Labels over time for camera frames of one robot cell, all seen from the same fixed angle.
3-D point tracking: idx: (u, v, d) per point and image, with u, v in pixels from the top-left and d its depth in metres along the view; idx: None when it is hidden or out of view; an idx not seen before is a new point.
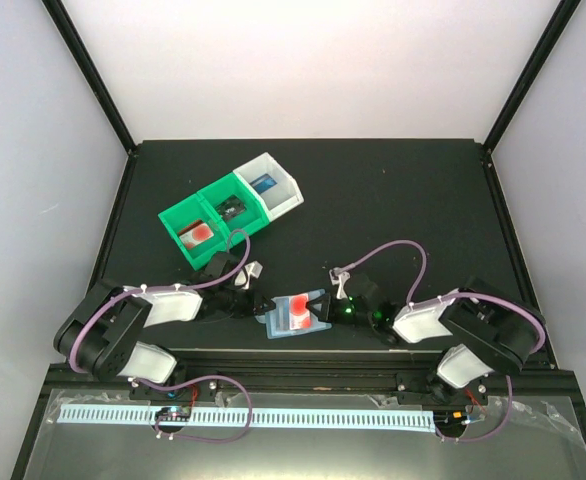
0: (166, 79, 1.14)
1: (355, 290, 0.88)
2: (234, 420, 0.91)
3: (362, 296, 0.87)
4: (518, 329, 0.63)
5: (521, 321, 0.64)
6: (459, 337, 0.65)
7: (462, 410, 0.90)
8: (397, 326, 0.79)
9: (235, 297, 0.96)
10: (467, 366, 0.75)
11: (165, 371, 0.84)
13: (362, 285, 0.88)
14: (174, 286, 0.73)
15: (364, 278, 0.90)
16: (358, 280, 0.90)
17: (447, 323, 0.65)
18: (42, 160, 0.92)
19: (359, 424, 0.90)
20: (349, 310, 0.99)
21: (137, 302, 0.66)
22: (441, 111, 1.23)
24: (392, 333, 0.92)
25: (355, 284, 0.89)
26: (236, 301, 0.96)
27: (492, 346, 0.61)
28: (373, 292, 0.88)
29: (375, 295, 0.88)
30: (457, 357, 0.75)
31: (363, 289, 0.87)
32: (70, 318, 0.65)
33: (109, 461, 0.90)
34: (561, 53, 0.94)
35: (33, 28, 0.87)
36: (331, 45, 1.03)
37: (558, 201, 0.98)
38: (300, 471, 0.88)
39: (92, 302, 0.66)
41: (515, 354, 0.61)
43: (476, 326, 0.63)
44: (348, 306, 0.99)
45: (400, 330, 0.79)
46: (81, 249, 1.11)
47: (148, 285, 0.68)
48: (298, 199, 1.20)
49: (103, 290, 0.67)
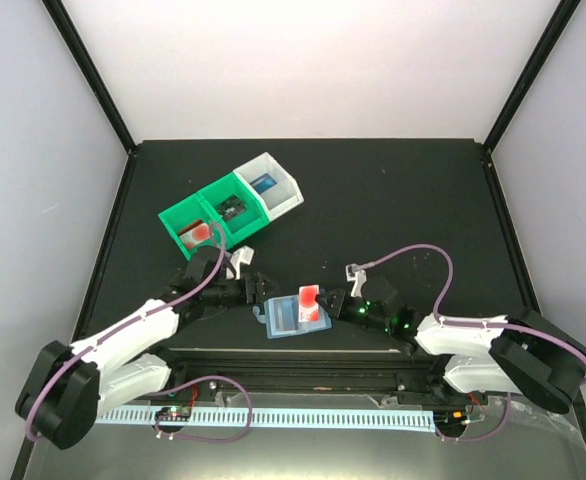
0: (166, 79, 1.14)
1: (374, 296, 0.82)
2: (234, 420, 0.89)
3: (381, 302, 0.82)
4: (569, 367, 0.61)
5: (573, 358, 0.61)
6: (508, 370, 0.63)
7: (462, 410, 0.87)
8: (420, 339, 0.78)
9: (226, 293, 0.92)
10: (480, 379, 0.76)
11: (161, 378, 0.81)
13: (381, 289, 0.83)
14: (138, 317, 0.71)
15: (383, 281, 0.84)
16: (375, 285, 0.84)
17: (497, 357, 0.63)
18: (41, 160, 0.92)
19: (359, 425, 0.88)
20: (363, 311, 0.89)
21: (84, 370, 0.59)
22: (441, 111, 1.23)
24: (410, 341, 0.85)
25: (372, 288, 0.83)
26: (229, 293, 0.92)
27: (543, 384, 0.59)
28: (394, 297, 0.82)
29: (395, 300, 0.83)
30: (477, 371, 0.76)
31: (382, 295, 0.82)
32: (24, 389, 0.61)
33: (109, 460, 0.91)
34: (561, 52, 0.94)
35: (33, 27, 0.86)
36: (330, 45, 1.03)
37: (558, 201, 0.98)
38: (300, 471, 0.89)
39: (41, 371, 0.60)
41: (566, 394, 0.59)
43: (528, 361, 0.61)
44: (362, 307, 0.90)
45: (423, 345, 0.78)
46: (81, 250, 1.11)
47: (96, 342, 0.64)
48: (298, 199, 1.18)
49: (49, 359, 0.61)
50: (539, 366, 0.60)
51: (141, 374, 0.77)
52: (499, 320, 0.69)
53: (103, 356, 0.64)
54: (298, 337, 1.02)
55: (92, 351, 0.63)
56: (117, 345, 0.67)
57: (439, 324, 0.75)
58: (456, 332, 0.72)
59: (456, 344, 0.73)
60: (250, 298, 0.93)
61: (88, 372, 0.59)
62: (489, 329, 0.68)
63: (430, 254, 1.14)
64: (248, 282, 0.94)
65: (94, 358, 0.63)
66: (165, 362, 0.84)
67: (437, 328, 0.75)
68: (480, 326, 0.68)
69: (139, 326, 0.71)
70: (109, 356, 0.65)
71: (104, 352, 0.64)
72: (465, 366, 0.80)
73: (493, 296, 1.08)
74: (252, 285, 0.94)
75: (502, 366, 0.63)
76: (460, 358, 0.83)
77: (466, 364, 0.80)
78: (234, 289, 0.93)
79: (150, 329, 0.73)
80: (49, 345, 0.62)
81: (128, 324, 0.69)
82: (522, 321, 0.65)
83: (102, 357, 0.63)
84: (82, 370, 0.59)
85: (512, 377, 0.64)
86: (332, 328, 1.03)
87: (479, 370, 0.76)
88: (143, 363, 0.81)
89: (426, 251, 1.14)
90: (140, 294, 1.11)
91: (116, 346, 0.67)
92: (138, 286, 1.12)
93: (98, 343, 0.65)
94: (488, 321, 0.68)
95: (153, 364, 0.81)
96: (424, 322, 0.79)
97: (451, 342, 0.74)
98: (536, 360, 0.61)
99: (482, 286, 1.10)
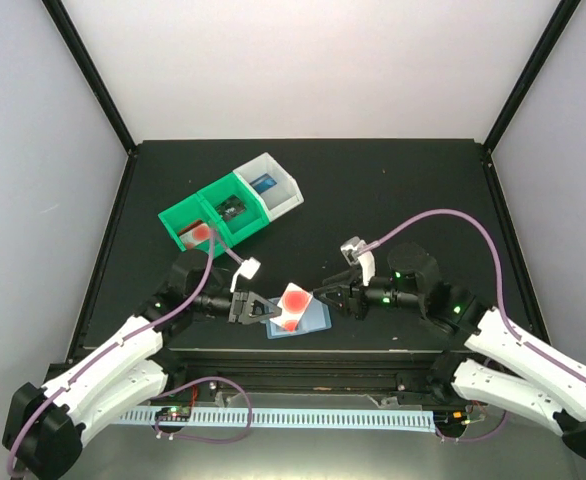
0: (166, 80, 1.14)
1: (407, 267, 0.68)
2: (234, 420, 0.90)
3: (416, 273, 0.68)
4: None
5: None
6: (585, 432, 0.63)
7: (462, 410, 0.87)
8: (474, 338, 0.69)
9: (212, 302, 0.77)
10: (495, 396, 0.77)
11: (158, 385, 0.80)
13: (414, 258, 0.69)
14: (114, 344, 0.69)
15: (418, 249, 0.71)
16: (410, 253, 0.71)
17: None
18: (42, 161, 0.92)
19: (358, 425, 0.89)
20: (388, 298, 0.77)
21: (55, 418, 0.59)
22: (441, 111, 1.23)
24: (448, 323, 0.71)
25: (405, 256, 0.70)
26: (216, 303, 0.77)
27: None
28: (429, 268, 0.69)
29: (432, 272, 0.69)
30: (499, 395, 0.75)
31: (416, 264, 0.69)
32: (6, 431, 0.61)
33: (109, 461, 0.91)
34: (560, 53, 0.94)
35: (34, 29, 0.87)
36: (329, 45, 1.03)
37: (557, 202, 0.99)
38: (300, 472, 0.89)
39: (15, 417, 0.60)
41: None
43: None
44: (387, 292, 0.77)
45: (471, 343, 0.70)
46: (81, 250, 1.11)
47: (69, 380, 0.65)
48: (298, 199, 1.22)
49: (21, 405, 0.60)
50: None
51: (135, 386, 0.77)
52: None
53: (75, 396, 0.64)
54: (298, 336, 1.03)
55: (64, 392, 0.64)
56: (91, 379, 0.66)
57: (516, 339, 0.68)
58: (534, 359, 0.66)
59: (517, 366, 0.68)
60: (233, 318, 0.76)
61: (59, 418, 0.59)
62: None
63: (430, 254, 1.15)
64: (235, 298, 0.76)
65: (66, 399, 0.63)
66: (160, 368, 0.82)
67: (510, 340, 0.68)
68: (584, 380, 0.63)
69: (118, 352, 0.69)
70: (82, 394, 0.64)
71: (79, 391, 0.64)
72: (480, 384, 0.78)
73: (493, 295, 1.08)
74: (238, 304, 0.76)
75: (585, 429, 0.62)
76: (476, 372, 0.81)
77: (481, 383, 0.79)
78: (220, 298, 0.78)
79: (129, 354, 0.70)
80: (22, 387, 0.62)
81: (104, 353, 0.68)
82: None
83: (74, 398, 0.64)
84: (56, 414, 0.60)
85: (580, 435, 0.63)
86: (332, 328, 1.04)
87: (504, 389, 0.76)
88: (136, 373, 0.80)
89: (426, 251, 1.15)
90: (140, 293, 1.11)
91: (91, 381, 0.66)
92: (138, 286, 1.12)
93: (70, 383, 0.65)
94: None
95: (148, 372, 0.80)
96: (490, 320, 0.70)
97: (512, 360, 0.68)
98: None
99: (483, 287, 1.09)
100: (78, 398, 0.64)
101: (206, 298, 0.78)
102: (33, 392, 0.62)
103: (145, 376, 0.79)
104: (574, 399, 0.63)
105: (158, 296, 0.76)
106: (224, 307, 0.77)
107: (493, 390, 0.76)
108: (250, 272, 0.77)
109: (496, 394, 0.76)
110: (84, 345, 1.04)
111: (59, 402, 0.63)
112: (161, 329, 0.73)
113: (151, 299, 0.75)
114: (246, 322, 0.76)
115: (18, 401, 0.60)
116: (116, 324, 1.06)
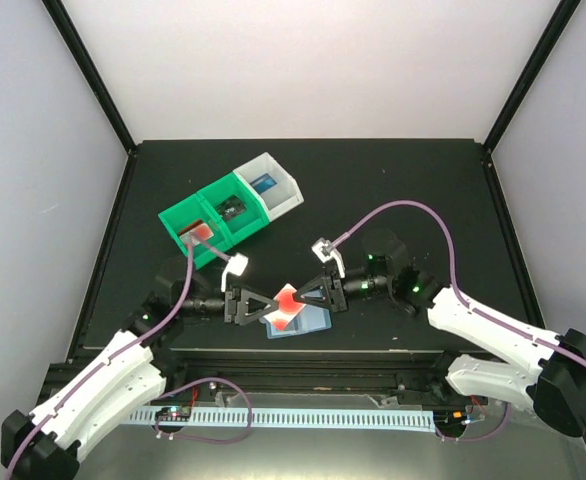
0: (167, 80, 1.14)
1: (378, 249, 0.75)
2: (234, 420, 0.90)
3: (386, 255, 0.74)
4: None
5: None
6: (544, 395, 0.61)
7: (462, 410, 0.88)
8: (431, 312, 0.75)
9: (206, 304, 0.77)
10: (484, 386, 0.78)
11: (157, 387, 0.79)
13: (383, 241, 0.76)
14: (101, 364, 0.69)
15: (390, 233, 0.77)
16: (382, 237, 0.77)
17: (542, 383, 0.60)
18: (42, 161, 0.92)
19: (359, 425, 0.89)
20: (366, 285, 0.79)
21: (45, 445, 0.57)
22: (441, 111, 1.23)
24: (411, 303, 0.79)
25: (379, 240, 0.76)
26: (210, 303, 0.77)
27: (576, 417, 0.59)
28: (400, 252, 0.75)
29: (402, 256, 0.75)
30: (486, 378, 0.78)
31: (386, 247, 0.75)
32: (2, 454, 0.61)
33: (108, 461, 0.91)
34: (561, 52, 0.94)
35: (33, 28, 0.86)
36: (329, 45, 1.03)
37: (556, 202, 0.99)
38: (300, 471, 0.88)
39: (7, 444, 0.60)
41: (582, 419, 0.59)
43: (573, 393, 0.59)
44: (365, 280, 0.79)
45: (432, 318, 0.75)
46: (81, 250, 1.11)
47: (55, 407, 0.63)
48: (298, 199, 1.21)
49: (9, 434, 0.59)
50: (578, 397, 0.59)
51: (133, 394, 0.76)
52: (548, 338, 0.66)
53: (64, 420, 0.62)
54: (298, 337, 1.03)
55: (52, 418, 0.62)
56: (79, 402, 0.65)
57: (466, 307, 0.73)
58: (484, 325, 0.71)
59: (473, 333, 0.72)
60: (229, 318, 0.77)
61: (49, 445, 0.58)
62: (536, 345, 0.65)
63: (430, 254, 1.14)
64: (229, 299, 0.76)
65: (54, 425, 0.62)
66: (158, 370, 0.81)
67: (462, 309, 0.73)
68: (528, 338, 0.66)
69: (104, 371, 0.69)
70: (71, 417, 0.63)
71: (66, 416, 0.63)
72: (471, 370, 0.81)
73: (493, 295, 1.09)
74: (232, 305, 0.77)
75: (543, 391, 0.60)
76: (465, 363, 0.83)
77: (471, 370, 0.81)
78: (214, 299, 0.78)
79: (118, 371, 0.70)
80: (11, 413, 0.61)
81: (90, 374, 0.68)
82: (577, 348, 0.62)
83: (62, 423, 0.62)
84: (45, 442, 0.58)
85: (542, 400, 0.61)
86: (332, 328, 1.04)
87: (490, 378, 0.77)
88: (134, 381, 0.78)
89: (426, 251, 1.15)
90: (140, 293, 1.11)
91: (78, 404, 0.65)
92: (138, 286, 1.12)
93: (57, 409, 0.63)
94: (537, 336, 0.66)
95: (145, 377, 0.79)
96: (445, 296, 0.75)
97: (467, 329, 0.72)
98: (577, 390, 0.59)
99: (482, 287, 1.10)
100: (66, 424, 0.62)
101: (198, 301, 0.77)
102: (21, 419, 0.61)
103: (142, 382, 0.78)
104: (520, 355, 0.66)
105: (146, 307, 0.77)
106: (218, 307, 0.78)
107: (482, 374, 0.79)
108: (239, 268, 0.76)
109: (484, 378, 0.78)
110: (84, 345, 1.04)
111: (47, 429, 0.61)
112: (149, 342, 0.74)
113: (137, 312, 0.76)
114: (241, 322, 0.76)
115: (6, 429, 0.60)
116: (115, 324, 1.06)
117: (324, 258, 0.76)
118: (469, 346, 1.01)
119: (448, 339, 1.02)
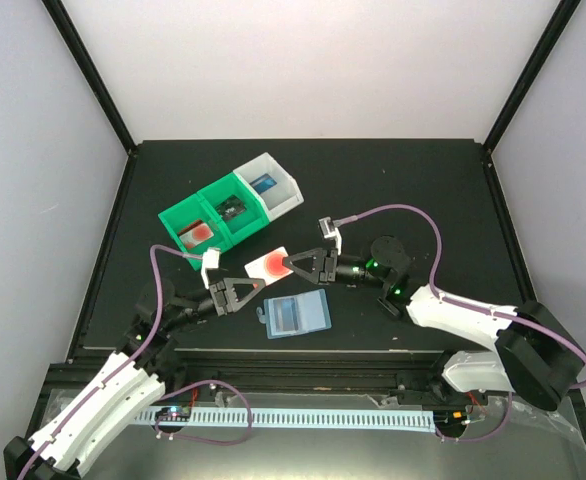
0: (167, 80, 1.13)
1: (385, 259, 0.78)
2: (234, 420, 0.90)
3: (391, 266, 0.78)
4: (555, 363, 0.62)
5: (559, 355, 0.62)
6: (508, 364, 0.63)
7: (462, 410, 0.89)
8: (409, 308, 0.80)
9: (197, 309, 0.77)
10: (478, 378, 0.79)
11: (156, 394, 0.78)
13: (394, 253, 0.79)
14: (96, 387, 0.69)
15: (399, 246, 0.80)
16: (391, 247, 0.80)
17: (503, 351, 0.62)
18: (42, 163, 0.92)
19: (359, 425, 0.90)
20: (356, 271, 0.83)
21: (44, 471, 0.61)
22: (441, 111, 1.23)
24: (396, 307, 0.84)
25: (387, 251, 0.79)
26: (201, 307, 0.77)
27: (540, 383, 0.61)
28: (404, 265, 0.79)
29: (405, 269, 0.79)
30: (476, 369, 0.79)
31: (395, 259, 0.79)
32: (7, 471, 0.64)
33: (108, 460, 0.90)
34: (561, 53, 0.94)
35: (34, 30, 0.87)
36: (329, 45, 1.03)
37: (556, 201, 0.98)
38: (300, 472, 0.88)
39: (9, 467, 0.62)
41: (548, 386, 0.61)
43: (532, 359, 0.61)
44: (356, 265, 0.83)
45: (413, 316, 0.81)
46: (81, 250, 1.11)
47: (52, 433, 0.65)
48: (298, 199, 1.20)
49: (9, 459, 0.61)
50: (539, 363, 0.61)
51: (131, 404, 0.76)
52: (508, 310, 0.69)
53: (61, 446, 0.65)
54: (297, 337, 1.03)
55: (50, 443, 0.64)
56: (76, 426, 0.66)
57: (437, 298, 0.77)
58: (453, 311, 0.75)
59: (447, 322, 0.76)
60: (222, 310, 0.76)
61: (49, 470, 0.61)
62: (496, 318, 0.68)
63: (430, 254, 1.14)
64: (215, 291, 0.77)
65: (52, 451, 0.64)
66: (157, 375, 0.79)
67: (434, 301, 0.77)
68: (487, 312, 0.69)
69: (100, 394, 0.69)
70: (68, 442, 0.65)
71: (63, 441, 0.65)
72: (464, 363, 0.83)
73: (493, 294, 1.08)
74: (219, 295, 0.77)
75: (505, 359, 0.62)
76: (460, 357, 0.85)
77: (463, 363, 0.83)
78: (205, 300, 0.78)
79: (112, 393, 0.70)
80: (9, 440, 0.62)
81: (86, 398, 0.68)
82: (533, 316, 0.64)
83: (59, 450, 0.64)
84: (44, 468, 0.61)
85: (507, 369, 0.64)
86: (332, 328, 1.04)
87: (477, 367, 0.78)
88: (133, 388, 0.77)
89: (427, 251, 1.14)
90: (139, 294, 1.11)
91: (75, 429, 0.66)
92: (138, 286, 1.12)
93: (54, 434, 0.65)
94: (496, 310, 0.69)
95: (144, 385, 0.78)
96: (421, 294, 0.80)
97: (441, 317, 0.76)
98: (536, 356, 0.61)
99: (483, 287, 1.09)
100: (63, 449, 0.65)
101: (190, 310, 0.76)
102: (20, 445, 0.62)
103: (141, 390, 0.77)
104: (482, 331, 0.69)
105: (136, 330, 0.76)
106: (211, 307, 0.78)
107: (472, 364, 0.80)
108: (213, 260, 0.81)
109: (473, 369, 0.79)
110: (85, 345, 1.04)
111: (46, 455, 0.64)
112: (142, 363, 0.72)
113: (129, 333, 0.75)
114: (237, 307, 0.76)
115: (7, 455, 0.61)
116: (115, 325, 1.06)
117: (328, 234, 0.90)
118: (469, 346, 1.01)
119: (448, 339, 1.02)
